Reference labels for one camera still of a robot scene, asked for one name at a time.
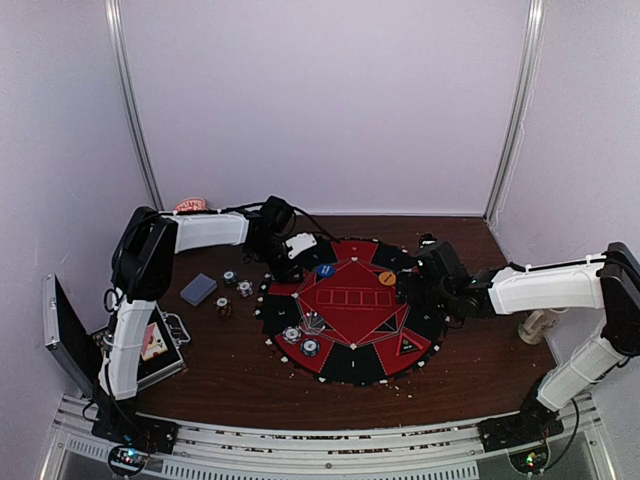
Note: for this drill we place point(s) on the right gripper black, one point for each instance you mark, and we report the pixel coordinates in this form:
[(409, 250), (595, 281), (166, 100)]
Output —
[(413, 297)]

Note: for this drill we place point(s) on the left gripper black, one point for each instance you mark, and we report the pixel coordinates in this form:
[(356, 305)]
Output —
[(285, 274)]

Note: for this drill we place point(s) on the blue white poker chip stack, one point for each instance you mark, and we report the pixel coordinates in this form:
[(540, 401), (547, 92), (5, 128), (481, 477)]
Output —
[(245, 288)]

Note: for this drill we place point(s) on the blue small blind button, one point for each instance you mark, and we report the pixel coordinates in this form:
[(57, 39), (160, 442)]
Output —
[(325, 270)]

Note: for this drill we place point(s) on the orange big blind button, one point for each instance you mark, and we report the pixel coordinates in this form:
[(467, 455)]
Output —
[(387, 278)]

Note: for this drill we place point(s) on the clear acrylic dealer button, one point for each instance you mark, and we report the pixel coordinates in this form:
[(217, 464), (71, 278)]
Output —
[(312, 323)]

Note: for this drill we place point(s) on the black triangle all-in marker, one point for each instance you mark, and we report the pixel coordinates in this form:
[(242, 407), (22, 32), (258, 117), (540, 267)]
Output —
[(407, 346)]

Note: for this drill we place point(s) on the green fifty chips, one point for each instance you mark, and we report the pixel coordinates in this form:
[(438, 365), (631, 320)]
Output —
[(310, 347)]

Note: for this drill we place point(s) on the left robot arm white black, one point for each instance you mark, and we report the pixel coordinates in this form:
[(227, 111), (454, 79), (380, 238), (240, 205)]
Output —
[(142, 269)]

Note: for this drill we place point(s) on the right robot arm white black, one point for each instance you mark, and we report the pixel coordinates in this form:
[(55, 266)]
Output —
[(608, 282)]

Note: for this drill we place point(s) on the green poker chip stack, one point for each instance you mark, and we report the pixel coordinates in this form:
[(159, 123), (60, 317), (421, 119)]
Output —
[(230, 278)]

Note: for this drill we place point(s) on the brown poker chip stack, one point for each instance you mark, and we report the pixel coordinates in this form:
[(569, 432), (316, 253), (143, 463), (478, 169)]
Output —
[(223, 306)]

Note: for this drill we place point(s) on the round red black poker mat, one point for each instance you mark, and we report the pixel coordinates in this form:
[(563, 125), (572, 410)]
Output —
[(363, 319)]

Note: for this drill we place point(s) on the blue playing card deck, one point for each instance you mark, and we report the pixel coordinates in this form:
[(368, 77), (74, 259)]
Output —
[(198, 289)]

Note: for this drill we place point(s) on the cream ceramic mug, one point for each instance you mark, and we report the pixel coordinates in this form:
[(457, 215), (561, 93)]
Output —
[(538, 323)]

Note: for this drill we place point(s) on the red white patterned bowl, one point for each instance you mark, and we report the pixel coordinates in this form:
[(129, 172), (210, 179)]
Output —
[(190, 205)]

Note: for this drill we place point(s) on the aluminium poker case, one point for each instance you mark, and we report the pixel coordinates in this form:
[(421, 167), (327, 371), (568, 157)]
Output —
[(100, 345)]

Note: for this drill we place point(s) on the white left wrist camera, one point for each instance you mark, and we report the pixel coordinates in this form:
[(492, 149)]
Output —
[(299, 243)]

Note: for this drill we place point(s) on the front aluminium rail base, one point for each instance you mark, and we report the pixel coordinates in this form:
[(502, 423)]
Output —
[(441, 451)]

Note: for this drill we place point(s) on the right aluminium frame post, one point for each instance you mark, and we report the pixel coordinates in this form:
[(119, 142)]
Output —
[(523, 90)]

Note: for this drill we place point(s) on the aluminium frame post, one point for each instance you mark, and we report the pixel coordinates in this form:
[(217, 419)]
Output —
[(523, 90), (118, 41)]

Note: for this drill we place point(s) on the left aluminium frame post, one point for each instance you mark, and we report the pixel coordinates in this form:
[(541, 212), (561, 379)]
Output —
[(118, 41)]

